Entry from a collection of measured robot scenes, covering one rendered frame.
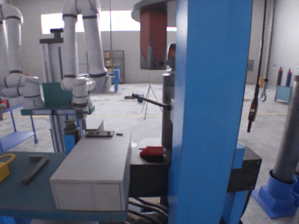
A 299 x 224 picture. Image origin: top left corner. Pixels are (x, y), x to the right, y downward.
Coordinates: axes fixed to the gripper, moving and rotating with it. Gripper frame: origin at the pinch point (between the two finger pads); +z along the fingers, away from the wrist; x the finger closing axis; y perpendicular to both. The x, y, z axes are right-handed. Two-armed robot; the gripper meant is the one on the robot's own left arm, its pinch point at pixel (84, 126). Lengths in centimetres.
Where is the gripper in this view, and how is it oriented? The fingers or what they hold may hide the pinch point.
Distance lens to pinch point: 127.1
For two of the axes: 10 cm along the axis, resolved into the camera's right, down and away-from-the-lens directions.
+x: -0.4, -2.7, 9.6
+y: 10.0, -0.1, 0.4
